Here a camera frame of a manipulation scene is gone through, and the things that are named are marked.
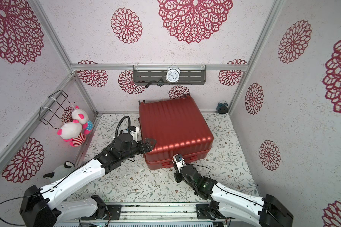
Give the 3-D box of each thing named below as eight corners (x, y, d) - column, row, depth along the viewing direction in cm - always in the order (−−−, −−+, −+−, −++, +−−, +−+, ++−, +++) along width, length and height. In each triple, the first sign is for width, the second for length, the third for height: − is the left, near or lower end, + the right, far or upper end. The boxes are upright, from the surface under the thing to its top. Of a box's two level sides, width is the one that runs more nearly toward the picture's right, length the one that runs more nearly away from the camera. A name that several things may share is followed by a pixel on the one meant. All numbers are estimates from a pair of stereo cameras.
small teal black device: (217, 114, 123) (220, 107, 117) (215, 107, 129) (218, 100, 122) (226, 114, 123) (229, 107, 117) (223, 107, 129) (226, 100, 122)
